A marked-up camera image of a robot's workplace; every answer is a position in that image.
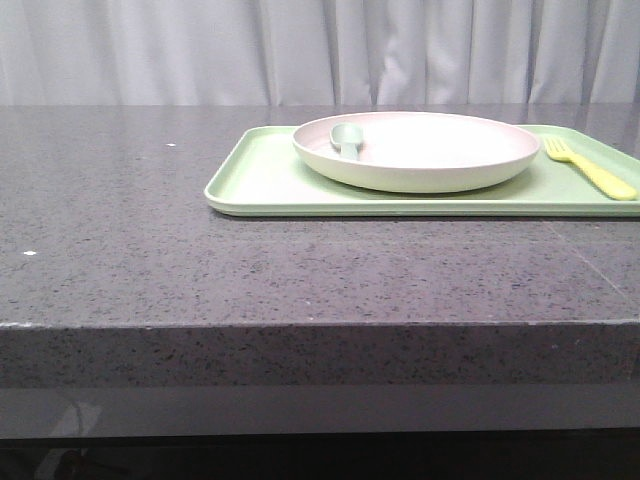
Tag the beige round plate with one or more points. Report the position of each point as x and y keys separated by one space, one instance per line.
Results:
x=419 y=152

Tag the yellow plastic fork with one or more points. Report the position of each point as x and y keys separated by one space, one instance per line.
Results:
x=609 y=184

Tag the light green serving tray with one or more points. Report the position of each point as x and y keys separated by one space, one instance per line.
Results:
x=264 y=176

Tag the light green spoon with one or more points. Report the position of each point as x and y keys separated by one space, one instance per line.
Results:
x=347 y=139

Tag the white pleated curtain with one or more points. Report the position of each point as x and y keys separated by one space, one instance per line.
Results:
x=318 y=52

